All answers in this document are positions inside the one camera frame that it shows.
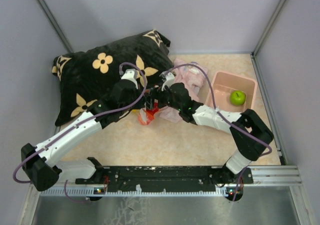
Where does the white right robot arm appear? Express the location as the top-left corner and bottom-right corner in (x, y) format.
(146, 83), (274, 183)

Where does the clear zip bag orange zipper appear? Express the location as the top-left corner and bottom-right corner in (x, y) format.
(132, 86), (163, 126)

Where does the pink cloth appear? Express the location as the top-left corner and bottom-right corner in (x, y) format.
(159, 65), (206, 123)

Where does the black flower-pattern pillow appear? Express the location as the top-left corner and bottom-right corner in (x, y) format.
(51, 29), (173, 127)

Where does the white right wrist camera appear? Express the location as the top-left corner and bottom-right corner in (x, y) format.
(161, 72), (175, 92)

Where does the pink plastic bin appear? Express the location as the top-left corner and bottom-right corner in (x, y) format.
(211, 71), (258, 112)

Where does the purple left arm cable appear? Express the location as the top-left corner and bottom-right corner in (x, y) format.
(12, 61), (148, 205)

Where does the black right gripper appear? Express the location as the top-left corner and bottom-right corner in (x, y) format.
(144, 82), (182, 112)

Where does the aluminium frame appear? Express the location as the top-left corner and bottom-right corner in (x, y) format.
(17, 0), (311, 225)

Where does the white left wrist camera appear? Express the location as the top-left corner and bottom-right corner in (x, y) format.
(121, 69), (139, 89)

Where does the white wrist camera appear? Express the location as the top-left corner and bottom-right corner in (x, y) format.
(121, 69), (139, 89)
(161, 72), (175, 92)

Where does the red apple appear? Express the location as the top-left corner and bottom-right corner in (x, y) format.
(146, 108), (159, 121)

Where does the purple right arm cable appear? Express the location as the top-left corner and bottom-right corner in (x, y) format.
(162, 63), (273, 202)

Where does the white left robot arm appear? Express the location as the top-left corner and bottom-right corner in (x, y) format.
(20, 78), (144, 192)

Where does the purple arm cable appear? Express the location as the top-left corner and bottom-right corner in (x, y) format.
(12, 61), (148, 205)
(162, 63), (273, 202)

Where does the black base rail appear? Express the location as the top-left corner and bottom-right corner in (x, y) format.
(75, 166), (240, 193)

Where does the green apple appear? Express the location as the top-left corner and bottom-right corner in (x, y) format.
(229, 90), (247, 106)

